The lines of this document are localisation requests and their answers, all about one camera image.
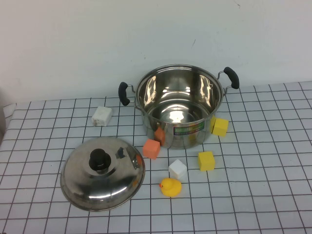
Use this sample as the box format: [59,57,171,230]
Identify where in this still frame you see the stainless steel lid black knob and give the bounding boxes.
[60,136,146,212]

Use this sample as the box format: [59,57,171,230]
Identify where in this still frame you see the orange foam cube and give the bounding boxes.
[142,139,161,160]

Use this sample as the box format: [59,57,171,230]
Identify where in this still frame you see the white power adapter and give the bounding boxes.
[91,105,113,127]

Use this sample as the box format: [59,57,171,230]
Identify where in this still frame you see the white foam cube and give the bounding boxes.
[168,159,188,181]

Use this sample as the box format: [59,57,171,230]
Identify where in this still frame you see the yellow foam cube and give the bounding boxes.
[197,151,216,172]
[211,117,230,137]

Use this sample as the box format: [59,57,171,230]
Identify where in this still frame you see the yellow rubber duck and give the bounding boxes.
[159,177,182,197]

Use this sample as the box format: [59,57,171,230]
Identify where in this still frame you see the white black-grid tablecloth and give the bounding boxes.
[0,81,312,234]

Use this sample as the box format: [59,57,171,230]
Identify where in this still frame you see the stainless steel pot black handles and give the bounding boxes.
[118,64,240,150]

